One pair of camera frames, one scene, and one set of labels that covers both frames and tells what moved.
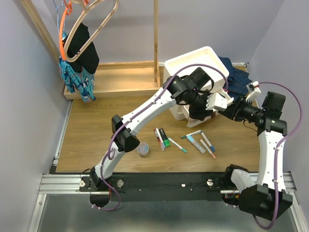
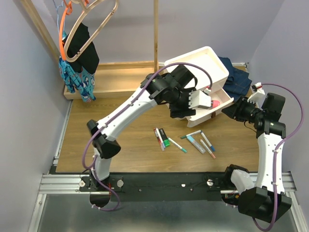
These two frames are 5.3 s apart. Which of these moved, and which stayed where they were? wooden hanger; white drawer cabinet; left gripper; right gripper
Moved: left gripper
Stayed: white drawer cabinet; right gripper; wooden hanger
